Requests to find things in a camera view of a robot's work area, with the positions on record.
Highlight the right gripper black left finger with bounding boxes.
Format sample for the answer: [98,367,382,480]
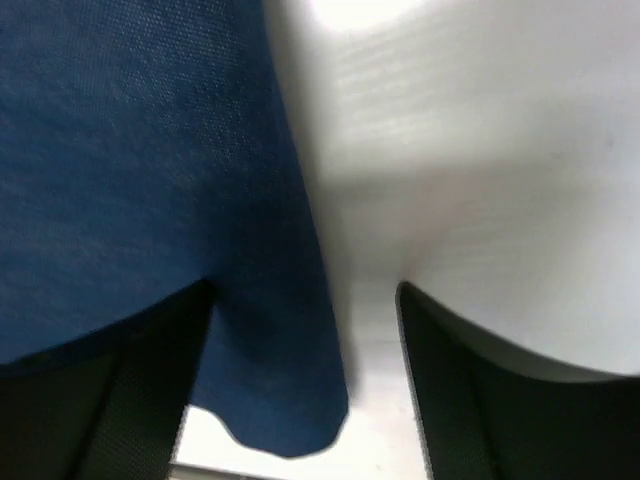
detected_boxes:
[1,280,215,480]

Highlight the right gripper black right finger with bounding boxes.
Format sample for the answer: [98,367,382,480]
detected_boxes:
[396,282,639,479]

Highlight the dark blue denim trousers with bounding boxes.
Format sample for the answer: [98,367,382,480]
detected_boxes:
[1,1,348,457]

